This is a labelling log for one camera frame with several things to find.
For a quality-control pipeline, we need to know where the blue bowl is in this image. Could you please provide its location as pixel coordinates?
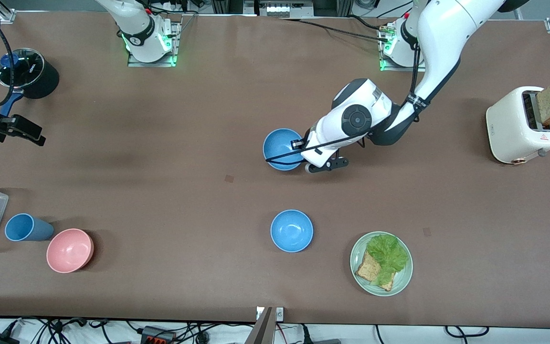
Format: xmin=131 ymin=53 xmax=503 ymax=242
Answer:
xmin=270 ymin=209 xmax=314 ymax=253
xmin=263 ymin=128 xmax=307 ymax=171

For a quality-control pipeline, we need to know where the pink bowl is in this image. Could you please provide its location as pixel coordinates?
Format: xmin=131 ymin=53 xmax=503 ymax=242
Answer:
xmin=46 ymin=228 xmax=95 ymax=274

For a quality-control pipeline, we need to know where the glass pot lid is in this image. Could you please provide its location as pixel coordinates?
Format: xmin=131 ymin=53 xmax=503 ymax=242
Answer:
xmin=0 ymin=48 xmax=45 ymax=89

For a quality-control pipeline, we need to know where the blue cup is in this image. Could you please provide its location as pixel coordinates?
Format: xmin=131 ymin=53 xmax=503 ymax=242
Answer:
xmin=5 ymin=213 xmax=55 ymax=242

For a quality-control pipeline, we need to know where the green lettuce leaf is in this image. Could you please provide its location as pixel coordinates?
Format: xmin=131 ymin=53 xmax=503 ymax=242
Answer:
xmin=367 ymin=234 xmax=409 ymax=286

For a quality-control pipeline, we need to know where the grey electronics box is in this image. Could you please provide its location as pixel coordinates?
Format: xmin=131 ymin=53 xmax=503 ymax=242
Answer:
xmin=244 ymin=0 xmax=314 ymax=18

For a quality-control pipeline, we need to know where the light green plate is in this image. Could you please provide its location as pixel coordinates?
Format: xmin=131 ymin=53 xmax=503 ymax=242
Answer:
xmin=350 ymin=231 xmax=413 ymax=297

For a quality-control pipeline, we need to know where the white toaster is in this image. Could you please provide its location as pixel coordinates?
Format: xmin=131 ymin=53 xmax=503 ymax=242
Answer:
xmin=486 ymin=86 xmax=550 ymax=165

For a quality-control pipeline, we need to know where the black orange power adapter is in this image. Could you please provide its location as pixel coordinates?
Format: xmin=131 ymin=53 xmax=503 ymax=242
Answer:
xmin=141 ymin=326 xmax=176 ymax=344

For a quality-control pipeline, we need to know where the black pot with blue handle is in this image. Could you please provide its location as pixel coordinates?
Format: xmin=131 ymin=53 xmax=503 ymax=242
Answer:
xmin=0 ymin=48 xmax=60 ymax=118

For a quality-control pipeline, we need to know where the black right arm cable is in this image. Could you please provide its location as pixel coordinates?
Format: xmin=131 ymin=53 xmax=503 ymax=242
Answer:
xmin=0 ymin=0 xmax=16 ymax=104

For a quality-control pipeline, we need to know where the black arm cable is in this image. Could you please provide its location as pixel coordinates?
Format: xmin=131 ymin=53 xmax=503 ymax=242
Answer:
xmin=0 ymin=0 xmax=16 ymax=104
xmin=264 ymin=29 xmax=423 ymax=166

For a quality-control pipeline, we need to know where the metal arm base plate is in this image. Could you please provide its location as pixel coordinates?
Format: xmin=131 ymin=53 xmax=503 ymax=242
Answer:
xmin=127 ymin=20 xmax=181 ymax=68
xmin=379 ymin=23 xmax=431 ymax=73

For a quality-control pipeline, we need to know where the long black cable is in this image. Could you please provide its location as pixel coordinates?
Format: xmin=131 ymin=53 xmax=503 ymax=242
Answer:
xmin=279 ymin=17 xmax=395 ymax=43

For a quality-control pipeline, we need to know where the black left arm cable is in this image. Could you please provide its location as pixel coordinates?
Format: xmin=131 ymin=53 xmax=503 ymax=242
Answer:
xmin=264 ymin=29 xmax=423 ymax=166

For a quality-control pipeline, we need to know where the short black cable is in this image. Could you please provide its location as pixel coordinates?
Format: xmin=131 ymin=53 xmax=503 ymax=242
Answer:
xmin=349 ymin=14 xmax=388 ymax=30

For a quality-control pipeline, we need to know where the small metal bracket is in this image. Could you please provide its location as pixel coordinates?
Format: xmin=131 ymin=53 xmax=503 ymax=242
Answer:
xmin=256 ymin=307 xmax=284 ymax=322

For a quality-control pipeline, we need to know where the dark metal post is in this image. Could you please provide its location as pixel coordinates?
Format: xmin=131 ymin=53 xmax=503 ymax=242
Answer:
xmin=245 ymin=307 xmax=274 ymax=344

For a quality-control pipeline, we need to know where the looped black floor cable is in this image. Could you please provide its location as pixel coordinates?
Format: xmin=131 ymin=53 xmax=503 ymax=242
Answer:
xmin=444 ymin=325 xmax=490 ymax=338

